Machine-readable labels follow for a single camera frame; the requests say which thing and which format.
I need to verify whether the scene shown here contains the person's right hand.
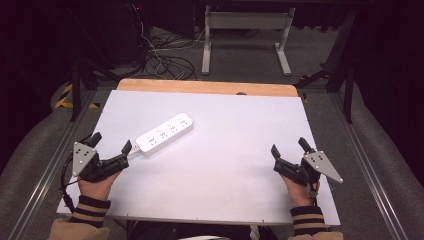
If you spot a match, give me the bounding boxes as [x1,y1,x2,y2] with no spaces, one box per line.
[281,174,321,209]

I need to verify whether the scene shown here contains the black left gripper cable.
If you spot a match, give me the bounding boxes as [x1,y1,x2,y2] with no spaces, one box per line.
[59,155,81,214]

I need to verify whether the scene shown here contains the yellow black hazard tape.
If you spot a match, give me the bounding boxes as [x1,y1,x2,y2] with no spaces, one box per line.
[54,82,101,110]

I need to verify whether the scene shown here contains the person's dark lap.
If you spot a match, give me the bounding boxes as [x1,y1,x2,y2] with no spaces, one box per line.
[126,219,279,240]

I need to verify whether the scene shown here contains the person's left hand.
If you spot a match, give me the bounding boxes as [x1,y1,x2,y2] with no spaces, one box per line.
[77,171,121,202]

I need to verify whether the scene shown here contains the wooden table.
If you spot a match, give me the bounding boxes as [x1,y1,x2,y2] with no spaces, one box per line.
[116,78,299,98]

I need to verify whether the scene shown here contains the white power strip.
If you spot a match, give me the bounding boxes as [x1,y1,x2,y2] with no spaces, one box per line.
[135,112,195,157]

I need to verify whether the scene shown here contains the white table board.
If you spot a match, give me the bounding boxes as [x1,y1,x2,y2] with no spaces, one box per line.
[55,89,342,227]

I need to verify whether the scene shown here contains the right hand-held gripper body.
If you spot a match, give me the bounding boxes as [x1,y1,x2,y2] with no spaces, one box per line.
[273,150,345,187]

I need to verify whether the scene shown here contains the black metal stand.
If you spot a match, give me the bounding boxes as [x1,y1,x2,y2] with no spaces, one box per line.
[68,54,119,123]
[294,8,358,125]

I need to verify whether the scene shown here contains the black computer case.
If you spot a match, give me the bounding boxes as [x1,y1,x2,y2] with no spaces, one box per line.
[108,0,152,65]

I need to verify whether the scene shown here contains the black floor cables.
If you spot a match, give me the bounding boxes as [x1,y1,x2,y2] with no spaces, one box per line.
[142,28,198,82]

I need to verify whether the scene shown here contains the white metal desk frame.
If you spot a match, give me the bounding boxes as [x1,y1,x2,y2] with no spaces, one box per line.
[201,4,297,77]

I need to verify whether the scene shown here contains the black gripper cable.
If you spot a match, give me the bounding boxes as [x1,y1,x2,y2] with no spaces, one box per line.
[308,182,321,208]
[59,155,81,214]

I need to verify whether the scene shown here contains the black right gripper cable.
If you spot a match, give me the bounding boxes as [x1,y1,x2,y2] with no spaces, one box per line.
[308,182,321,208]

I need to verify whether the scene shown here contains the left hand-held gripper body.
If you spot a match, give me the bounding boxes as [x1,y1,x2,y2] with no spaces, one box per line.
[71,139,130,184]

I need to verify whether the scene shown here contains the aluminium floor rail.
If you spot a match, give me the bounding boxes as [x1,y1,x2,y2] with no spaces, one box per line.
[329,92,410,240]
[6,89,98,240]

